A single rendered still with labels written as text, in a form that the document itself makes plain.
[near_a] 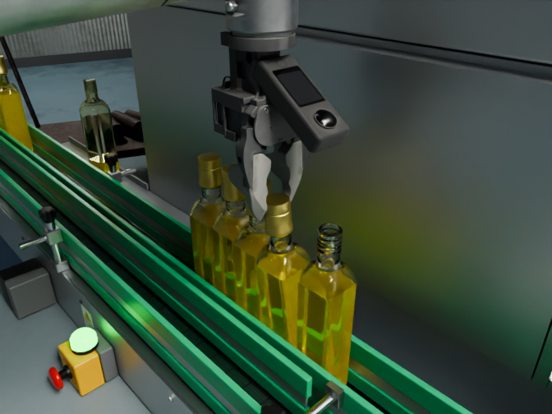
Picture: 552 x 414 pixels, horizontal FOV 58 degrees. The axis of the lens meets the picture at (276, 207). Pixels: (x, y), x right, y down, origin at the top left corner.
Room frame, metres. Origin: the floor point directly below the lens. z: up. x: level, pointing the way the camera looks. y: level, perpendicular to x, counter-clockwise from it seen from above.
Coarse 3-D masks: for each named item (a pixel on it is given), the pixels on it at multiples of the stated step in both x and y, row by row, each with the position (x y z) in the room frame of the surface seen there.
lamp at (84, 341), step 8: (80, 328) 0.65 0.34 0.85; (88, 328) 0.65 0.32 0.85; (72, 336) 0.63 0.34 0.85; (80, 336) 0.62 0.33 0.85; (88, 336) 0.63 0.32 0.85; (96, 336) 0.64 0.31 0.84; (72, 344) 0.61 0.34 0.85; (80, 344) 0.61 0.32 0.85; (88, 344) 0.62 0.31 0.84; (96, 344) 0.63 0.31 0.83; (80, 352) 0.61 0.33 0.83; (88, 352) 0.61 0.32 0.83
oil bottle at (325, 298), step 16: (304, 272) 0.49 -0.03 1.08; (320, 272) 0.48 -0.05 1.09; (336, 272) 0.48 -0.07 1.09; (352, 272) 0.49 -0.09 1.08; (304, 288) 0.48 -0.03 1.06; (320, 288) 0.47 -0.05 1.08; (336, 288) 0.47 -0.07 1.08; (352, 288) 0.48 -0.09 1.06; (304, 304) 0.48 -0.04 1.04; (320, 304) 0.46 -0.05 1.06; (336, 304) 0.46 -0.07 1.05; (352, 304) 0.49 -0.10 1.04; (304, 320) 0.48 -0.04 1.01; (320, 320) 0.46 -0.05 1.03; (336, 320) 0.47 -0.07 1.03; (352, 320) 0.49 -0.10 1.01; (304, 336) 0.48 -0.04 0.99; (320, 336) 0.46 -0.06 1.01; (336, 336) 0.47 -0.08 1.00; (304, 352) 0.48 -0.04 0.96; (320, 352) 0.46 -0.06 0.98; (336, 352) 0.47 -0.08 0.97; (336, 368) 0.47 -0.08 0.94
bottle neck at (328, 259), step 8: (328, 224) 0.50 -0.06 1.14; (336, 224) 0.50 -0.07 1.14; (320, 232) 0.49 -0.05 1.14; (328, 232) 0.50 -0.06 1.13; (336, 232) 0.49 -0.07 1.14; (320, 240) 0.49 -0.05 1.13; (328, 240) 0.48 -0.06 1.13; (336, 240) 0.48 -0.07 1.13; (320, 248) 0.49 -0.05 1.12; (328, 248) 0.48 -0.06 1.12; (336, 248) 0.48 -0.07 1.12; (320, 256) 0.49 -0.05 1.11; (328, 256) 0.48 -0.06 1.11; (336, 256) 0.48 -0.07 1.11; (320, 264) 0.48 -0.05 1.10; (328, 264) 0.48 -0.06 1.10; (336, 264) 0.48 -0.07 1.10
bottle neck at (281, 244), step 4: (284, 236) 0.52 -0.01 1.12; (288, 236) 0.52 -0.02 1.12; (272, 240) 0.52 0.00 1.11; (276, 240) 0.52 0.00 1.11; (280, 240) 0.52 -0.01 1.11; (284, 240) 0.52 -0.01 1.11; (288, 240) 0.52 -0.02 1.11; (272, 244) 0.52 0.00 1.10; (276, 244) 0.52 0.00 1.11; (280, 244) 0.52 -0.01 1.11; (284, 244) 0.52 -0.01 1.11; (288, 244) 0.52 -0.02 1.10; (292, 244) 0.53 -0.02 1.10; (272, 248) 0.52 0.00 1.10; (276, 248) 0.52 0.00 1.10; (280, 248) 0.52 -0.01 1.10; (284, 248) 0.52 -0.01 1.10; (288, 248) 0.52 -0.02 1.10
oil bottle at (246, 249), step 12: (240, 240) 0.57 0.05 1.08; (252, 240) 0.56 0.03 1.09; (264, 240) 0.56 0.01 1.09; (240, 252) 0.57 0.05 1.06; (252, 252) 0.55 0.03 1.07; (240, 264) 0.57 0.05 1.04; (252, 264) 0.55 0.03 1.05; (240, 276) 0.57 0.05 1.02; (252, 276) 0.55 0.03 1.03; (240, 288) 0.57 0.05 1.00; (252, 288) 0.55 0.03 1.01; (240, 300) 0.57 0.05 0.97; (252, 300) 0.55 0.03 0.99; (252, 312) 0.55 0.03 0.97
